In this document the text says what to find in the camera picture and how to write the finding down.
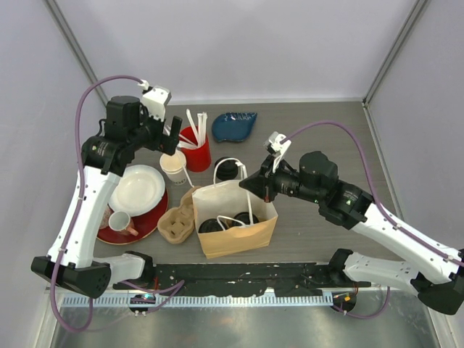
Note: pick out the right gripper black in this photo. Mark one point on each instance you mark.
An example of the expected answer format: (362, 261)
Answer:
(264, 185)

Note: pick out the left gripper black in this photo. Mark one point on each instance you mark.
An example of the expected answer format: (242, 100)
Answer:
(164, 142)

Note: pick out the stack of white paper cups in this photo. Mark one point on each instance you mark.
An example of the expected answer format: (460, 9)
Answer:
(174, 167)

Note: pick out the stack of black lids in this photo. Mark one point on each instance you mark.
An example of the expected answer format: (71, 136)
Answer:
(227, 170)

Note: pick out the brown paper bag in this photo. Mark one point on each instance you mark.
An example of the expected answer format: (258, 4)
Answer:
(229, 219)

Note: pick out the brown pulp cup carrier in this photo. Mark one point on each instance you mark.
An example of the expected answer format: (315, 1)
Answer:
(177, 224)

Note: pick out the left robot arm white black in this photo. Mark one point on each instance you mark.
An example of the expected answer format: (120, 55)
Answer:
(70, 262)

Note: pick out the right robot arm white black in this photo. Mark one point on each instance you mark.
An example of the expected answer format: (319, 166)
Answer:
(428, 270)

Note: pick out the white wrapped straw horizontal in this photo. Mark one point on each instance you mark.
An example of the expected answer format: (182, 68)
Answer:
(186, 145)

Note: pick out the red straw holder cup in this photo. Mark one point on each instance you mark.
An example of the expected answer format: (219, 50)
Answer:
(198, 160)

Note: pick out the blue ceramic leaf dish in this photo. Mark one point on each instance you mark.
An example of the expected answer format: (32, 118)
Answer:
(233, 126)

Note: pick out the white paper plates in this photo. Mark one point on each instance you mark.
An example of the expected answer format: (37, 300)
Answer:
(140, 190)

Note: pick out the red round tray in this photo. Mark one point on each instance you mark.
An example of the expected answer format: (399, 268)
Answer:
(145, 224)

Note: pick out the pink mug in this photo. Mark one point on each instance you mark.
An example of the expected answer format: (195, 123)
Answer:
(118, 221)

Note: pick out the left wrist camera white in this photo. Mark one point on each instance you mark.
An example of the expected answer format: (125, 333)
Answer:
(155, 100)

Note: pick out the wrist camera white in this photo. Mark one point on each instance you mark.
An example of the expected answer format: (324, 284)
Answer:
(277, 145)
(155, 100)

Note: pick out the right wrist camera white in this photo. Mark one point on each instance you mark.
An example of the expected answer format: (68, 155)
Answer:
(277, 145)

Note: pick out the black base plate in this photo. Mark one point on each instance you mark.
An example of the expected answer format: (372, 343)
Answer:
(288, 279)

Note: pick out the white slotted cable duct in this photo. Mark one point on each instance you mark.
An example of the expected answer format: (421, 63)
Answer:
(268, 299)

